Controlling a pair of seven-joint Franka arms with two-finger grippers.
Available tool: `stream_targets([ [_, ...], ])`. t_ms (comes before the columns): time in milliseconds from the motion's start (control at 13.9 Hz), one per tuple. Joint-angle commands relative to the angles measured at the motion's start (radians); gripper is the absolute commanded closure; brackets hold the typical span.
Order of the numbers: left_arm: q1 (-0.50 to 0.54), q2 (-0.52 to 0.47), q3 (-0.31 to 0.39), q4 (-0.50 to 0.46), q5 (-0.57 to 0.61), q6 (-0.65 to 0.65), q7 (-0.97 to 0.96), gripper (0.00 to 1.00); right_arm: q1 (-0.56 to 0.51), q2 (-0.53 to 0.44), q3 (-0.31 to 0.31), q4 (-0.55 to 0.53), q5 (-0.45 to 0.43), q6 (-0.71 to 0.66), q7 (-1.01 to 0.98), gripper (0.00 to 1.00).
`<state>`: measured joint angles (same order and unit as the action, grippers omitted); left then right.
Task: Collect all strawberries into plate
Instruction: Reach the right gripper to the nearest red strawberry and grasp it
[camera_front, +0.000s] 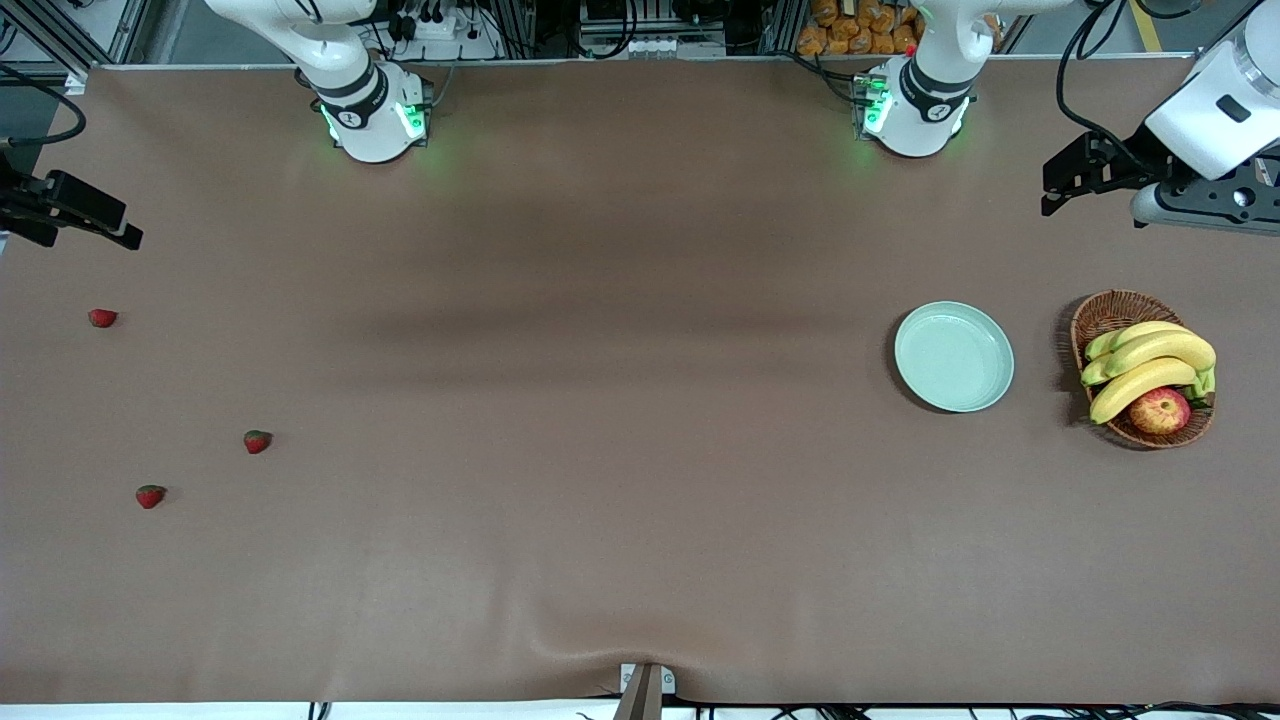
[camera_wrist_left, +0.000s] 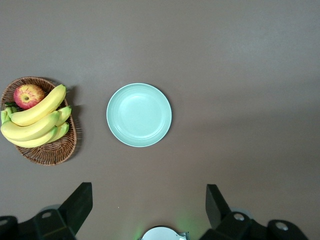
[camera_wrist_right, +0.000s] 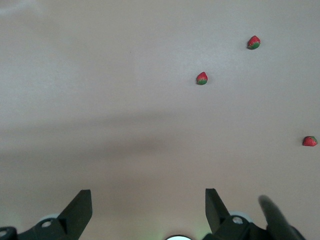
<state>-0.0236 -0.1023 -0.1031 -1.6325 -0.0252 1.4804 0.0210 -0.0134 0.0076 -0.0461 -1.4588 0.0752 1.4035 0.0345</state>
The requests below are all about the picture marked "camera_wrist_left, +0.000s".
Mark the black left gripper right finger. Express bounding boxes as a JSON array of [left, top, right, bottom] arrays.
[[199, 184, 309, 240]]

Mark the pale green round plate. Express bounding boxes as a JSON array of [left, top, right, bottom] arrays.
[[106, 82, 173, 148]]

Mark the red yellow apple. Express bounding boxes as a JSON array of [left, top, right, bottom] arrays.
[[13, 84, 46, 110]]

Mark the brown wicker basket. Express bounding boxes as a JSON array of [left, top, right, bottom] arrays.
[[0, 76, 78, 166]]

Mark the yellow banana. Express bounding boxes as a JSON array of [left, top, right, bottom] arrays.
[[47, 121, 70, 144], [4, 126, 58, 149], [11, 84, 67, 127], [0, 111, 61, 142], [54, 105, 72, 127]]

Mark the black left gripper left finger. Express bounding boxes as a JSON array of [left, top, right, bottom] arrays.
[[0, 182, 94, 240]]

